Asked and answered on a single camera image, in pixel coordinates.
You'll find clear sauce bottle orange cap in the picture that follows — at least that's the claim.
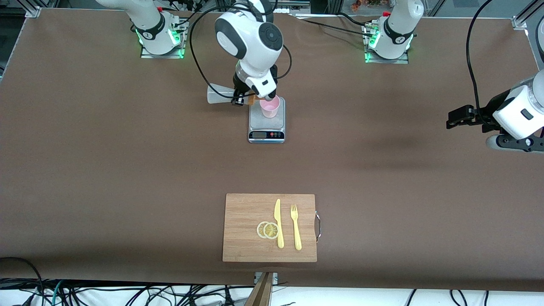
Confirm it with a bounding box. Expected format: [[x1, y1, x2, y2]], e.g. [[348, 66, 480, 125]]
[[207, 84, 256, 106]]

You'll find pink plastic cup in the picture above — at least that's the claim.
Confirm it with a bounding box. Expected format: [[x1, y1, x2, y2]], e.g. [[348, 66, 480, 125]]
[[260, 96, 281, 119]]

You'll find silver digital kitchen scale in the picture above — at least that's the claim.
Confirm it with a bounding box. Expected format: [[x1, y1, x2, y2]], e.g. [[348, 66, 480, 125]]
[[248, 96, 286, 144]]

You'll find wooden cutting board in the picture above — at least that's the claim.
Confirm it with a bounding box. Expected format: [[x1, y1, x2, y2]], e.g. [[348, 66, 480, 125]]
[[222, 193, 317, 263]]

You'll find yellow plastic knife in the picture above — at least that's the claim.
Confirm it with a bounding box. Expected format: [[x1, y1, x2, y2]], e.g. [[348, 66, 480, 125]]
[[274, 199, 284, 249]]

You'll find yellow plastic fork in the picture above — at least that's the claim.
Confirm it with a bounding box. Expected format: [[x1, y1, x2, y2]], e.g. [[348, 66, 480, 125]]
[[290, 204, 302, 250]]

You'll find brown table cover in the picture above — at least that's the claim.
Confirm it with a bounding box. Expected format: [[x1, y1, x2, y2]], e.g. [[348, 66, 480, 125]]
[[0, 8, 544, 292]]

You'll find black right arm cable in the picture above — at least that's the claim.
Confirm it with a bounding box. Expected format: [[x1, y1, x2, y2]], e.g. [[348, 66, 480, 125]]
[[190, 2, 294, 90]]

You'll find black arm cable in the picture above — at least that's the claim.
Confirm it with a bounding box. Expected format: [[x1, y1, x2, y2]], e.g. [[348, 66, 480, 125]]
[[190, 2, 294, 90], [466, 0, 496, 112]]

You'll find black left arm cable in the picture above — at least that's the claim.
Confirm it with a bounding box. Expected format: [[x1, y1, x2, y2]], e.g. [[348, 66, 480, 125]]
[[466, 0, 496, 112]]

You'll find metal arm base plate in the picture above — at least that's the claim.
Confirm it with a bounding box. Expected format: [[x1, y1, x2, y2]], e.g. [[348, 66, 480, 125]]
[[140, 19, 186, 59], [364, 21, 409, 64]]

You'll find black base cable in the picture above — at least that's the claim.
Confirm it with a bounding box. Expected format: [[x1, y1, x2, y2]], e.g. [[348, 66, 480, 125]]
[[181, 11, 207, 30]]

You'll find aluminium frame corner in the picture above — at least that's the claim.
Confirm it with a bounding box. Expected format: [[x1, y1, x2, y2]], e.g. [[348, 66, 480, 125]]
[[17, 0, 42, 18], [512, 0, 544, 29]]

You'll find long black table cable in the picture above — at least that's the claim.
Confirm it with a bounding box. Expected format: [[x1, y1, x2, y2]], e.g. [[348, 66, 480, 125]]
[[291, 14, 379, 38]]

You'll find short black table cable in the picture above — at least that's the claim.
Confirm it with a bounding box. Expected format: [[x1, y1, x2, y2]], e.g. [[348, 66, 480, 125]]
[[337, 11, 372, 27]]

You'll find wooden post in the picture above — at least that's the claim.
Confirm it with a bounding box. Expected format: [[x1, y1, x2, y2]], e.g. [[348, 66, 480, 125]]
[[244, 272, 275, 306]]

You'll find teal floor cable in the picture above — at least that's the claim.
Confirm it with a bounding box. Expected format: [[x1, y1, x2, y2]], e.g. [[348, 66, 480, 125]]
[[40, 280, 65, 306]]

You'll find black looped floor cable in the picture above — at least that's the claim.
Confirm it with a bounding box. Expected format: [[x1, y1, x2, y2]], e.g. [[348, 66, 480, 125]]
[[0, 256, 45, 306]]

